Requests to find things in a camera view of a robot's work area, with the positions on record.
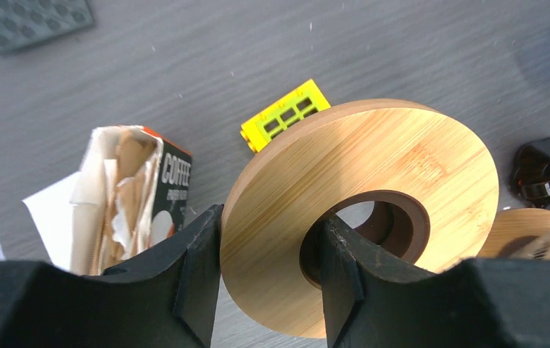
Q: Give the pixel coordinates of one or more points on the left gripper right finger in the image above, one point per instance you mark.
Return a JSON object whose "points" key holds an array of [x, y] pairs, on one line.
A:
{"points": [[364, 290]]}

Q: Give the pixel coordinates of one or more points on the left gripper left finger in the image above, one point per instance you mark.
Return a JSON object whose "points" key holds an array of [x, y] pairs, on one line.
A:
{"points": [[167, 295]]}

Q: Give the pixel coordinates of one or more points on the coffee filter box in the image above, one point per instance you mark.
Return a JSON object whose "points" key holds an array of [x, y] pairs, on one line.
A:
{"points": [[129, 194]]}

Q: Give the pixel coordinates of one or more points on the wooden ring holder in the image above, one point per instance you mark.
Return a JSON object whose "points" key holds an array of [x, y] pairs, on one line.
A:
{"points": [[514, 229]]}

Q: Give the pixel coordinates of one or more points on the yellow green window block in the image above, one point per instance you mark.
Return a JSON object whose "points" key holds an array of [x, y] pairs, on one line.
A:
{"points": [[297, 105]]}

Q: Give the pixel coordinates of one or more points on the dark grey baseplate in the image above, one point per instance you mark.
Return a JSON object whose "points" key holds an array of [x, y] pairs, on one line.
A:
{"points": [[25, 23]]}

